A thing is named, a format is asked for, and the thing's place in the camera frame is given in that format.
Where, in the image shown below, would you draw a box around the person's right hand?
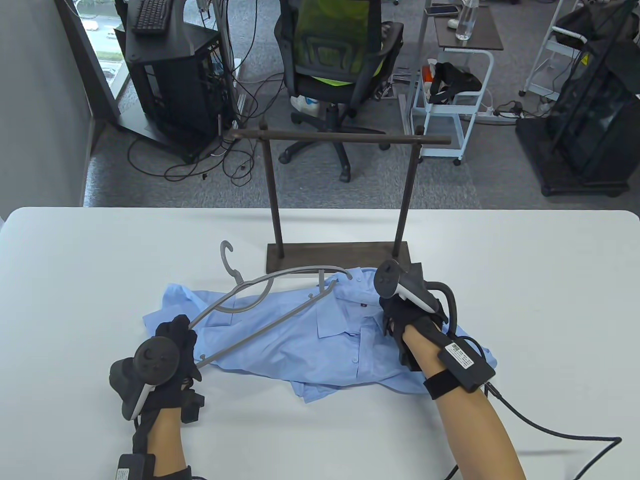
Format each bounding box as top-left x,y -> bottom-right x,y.
379,295 -> 451,373

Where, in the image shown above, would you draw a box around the person's left hand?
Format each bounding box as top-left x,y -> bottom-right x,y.
131,314 -> 207,454

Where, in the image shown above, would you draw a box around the light blue long-sleeve shirt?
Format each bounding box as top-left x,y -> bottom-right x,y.
142,267 -> 498,405

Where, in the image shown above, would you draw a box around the grey plastic hanger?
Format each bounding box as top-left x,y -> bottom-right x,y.
187,241 -> 353,370

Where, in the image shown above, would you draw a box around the person's right forearm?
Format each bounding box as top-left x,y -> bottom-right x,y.
402,322 -> 526,480

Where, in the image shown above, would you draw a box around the person's left forearm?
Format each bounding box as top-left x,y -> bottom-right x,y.
147,405 -> 193,480

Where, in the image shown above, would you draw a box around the black left hand controller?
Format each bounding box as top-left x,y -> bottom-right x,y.
109,337 -> 181,421

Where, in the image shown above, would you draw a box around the black hand controller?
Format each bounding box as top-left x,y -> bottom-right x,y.
109,337 -> 181,421
374,260 -> 458,333

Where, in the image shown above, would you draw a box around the black right hand controller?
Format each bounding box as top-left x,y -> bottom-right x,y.
374,260 -> 458,333

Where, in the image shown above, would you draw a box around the dark wooden hanging rack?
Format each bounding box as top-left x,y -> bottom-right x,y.
227,124 -> 452,275

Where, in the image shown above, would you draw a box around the black right wrist sensor box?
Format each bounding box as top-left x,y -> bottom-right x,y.
437,339 -> 497,393

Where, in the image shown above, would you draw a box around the black wrist sensor box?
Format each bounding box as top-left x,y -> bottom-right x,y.
437,339 -> 497,393
116,452 -> 156,480

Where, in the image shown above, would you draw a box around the black left wrist sensor box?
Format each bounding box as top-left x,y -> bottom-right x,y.
116,452 -> 156,480

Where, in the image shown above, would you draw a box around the white power strip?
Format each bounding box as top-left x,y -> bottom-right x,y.
470,102 -> 521,123

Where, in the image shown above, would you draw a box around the black office chair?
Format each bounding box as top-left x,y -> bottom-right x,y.
277,0 -> 405,183

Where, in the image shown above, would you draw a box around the black bag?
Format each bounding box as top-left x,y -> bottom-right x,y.
427,61 -> 483,106

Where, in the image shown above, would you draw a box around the black covered rack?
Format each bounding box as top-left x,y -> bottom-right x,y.
515,0 -> 640,197

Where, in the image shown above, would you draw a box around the black computer tower stand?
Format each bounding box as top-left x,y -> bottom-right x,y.
114,0 -> 236,163

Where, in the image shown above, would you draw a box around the white cart with brown top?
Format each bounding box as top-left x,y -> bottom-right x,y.
409,4 -> 505,167

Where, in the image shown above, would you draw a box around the clear plastic water bottle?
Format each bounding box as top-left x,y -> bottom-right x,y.
455,0 -> 480,42

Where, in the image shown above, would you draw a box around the green vest on chair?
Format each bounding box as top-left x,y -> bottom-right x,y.
292,0 -> 386,86

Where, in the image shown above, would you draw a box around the white ladder shelf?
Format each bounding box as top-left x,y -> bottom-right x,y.
519,0 -> 588,101

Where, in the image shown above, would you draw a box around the window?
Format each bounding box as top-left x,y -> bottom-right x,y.
75,0 -> 128,96

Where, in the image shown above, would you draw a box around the black keyboard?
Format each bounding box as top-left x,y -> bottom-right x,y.
131,0 -> 173,36

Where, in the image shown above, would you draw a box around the black right wrist strap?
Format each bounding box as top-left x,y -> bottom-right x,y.
424,369 -> 472,400

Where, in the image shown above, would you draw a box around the black wrist strap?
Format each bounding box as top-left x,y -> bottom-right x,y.
152,465 -> 193,480
424,369 -> 472,400

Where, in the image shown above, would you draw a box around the black left wrist strap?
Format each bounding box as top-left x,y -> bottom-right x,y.
152,465 -> 193,480

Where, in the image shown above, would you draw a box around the black floor cables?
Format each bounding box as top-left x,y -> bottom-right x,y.
127,0 -> 291,183

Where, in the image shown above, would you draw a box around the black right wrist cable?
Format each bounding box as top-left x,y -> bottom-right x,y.
442,335 -> 623,480

